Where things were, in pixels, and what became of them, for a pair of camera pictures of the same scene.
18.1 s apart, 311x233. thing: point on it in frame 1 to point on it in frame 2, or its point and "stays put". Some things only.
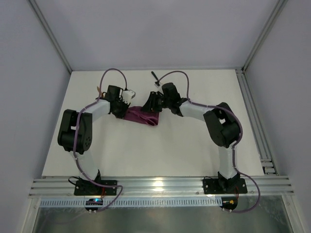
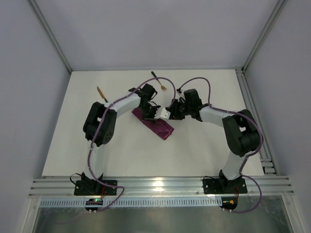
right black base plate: [231, 186] stays put
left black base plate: [87, 188] stays put
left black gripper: [120, 109] to [149, 114]
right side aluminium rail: [267, 163] stays put
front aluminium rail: [158, 187] stays put
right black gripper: [152, 102] to [176, 112]
